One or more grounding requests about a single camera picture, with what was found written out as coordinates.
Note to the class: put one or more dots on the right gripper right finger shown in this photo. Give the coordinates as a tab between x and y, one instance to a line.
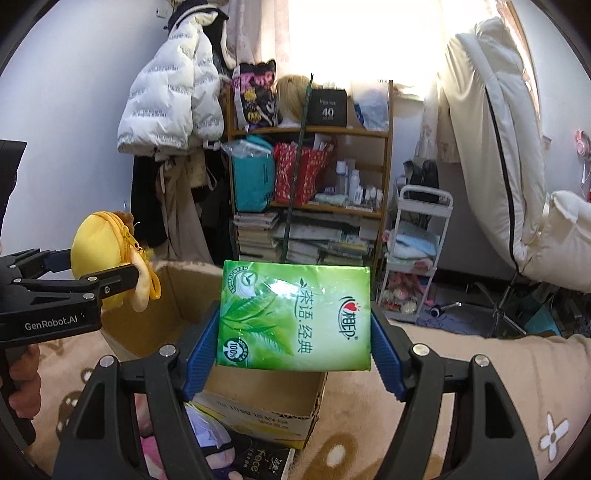
443	405

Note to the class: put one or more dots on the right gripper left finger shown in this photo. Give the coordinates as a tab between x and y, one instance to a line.
102	438

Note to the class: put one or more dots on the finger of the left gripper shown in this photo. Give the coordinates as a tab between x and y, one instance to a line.
34	263
114	281

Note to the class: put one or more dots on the yellow plush toy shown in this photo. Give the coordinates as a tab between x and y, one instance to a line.
105	240

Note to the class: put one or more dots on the purple haired plush doll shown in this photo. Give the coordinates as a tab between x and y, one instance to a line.
215	443

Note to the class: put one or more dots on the black face tissue pack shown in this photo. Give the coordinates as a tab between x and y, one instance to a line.
260	460

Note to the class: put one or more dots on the green tissue pack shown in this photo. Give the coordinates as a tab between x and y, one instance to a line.
289	317

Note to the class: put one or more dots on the pink plush bear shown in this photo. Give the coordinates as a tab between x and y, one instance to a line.
147	439

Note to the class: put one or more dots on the person's left hand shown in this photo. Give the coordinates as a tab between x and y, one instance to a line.
26	400

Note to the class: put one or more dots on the beige patterned blanket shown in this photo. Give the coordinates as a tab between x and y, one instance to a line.
489	439

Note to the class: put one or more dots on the beige hanging coat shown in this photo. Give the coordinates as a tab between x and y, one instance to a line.
184	237

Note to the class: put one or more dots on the stack of books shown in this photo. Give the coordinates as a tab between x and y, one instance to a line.
254	234

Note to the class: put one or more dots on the teal bag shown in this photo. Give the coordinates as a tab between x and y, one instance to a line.
254	170

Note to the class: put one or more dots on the white puffer jacket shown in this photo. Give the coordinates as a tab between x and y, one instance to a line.
173	104

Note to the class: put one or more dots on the wooden bookshelf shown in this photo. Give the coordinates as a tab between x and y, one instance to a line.
344	222

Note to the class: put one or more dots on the white utility cart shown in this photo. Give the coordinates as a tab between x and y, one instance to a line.
413	250

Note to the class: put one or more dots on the red patterned gift bag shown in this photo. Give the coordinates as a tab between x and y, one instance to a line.
311	170

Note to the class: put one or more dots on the black cartoon print bag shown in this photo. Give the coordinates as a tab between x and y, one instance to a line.
254	96

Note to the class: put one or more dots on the blonde wig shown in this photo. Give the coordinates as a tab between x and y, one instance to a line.
290	96

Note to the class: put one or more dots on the black box with 40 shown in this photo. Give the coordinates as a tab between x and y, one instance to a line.
327	107

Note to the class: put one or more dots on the pink small fan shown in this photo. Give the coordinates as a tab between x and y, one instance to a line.
583	149

